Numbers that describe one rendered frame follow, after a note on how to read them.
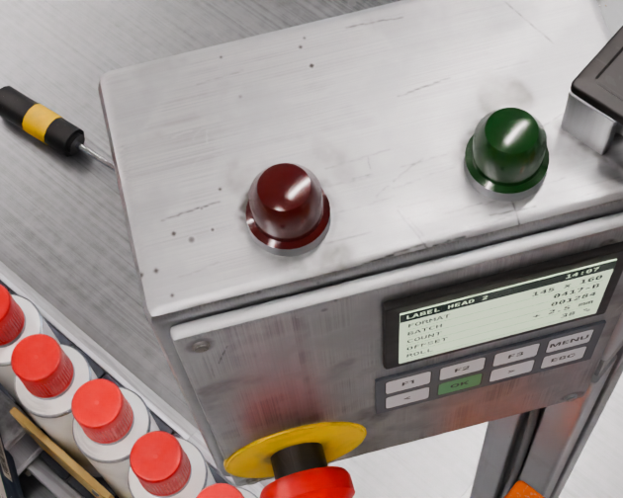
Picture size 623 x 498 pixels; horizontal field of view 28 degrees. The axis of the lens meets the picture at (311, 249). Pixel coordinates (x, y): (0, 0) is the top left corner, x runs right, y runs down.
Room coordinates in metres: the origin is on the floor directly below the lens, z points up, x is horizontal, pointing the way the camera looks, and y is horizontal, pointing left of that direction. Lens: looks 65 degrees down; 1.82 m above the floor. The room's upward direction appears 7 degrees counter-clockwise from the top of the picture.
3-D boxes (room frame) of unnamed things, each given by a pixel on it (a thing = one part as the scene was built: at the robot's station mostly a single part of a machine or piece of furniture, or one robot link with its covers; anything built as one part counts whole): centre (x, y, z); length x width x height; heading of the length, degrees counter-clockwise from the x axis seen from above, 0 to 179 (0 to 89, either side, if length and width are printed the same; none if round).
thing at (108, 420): (0.26, 0.15, 0.98); 0.05 x 0.05 x 0.20
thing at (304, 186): (0.17, 0.01, 1.49); 0.03 x 0.03 x 0.02
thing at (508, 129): (0.18, -0.06, 1.49); 0.03 x 0.03 x 0.02
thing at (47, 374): (0.30, 0.18, 0.98); 0.05 x 0.05 x 0.20
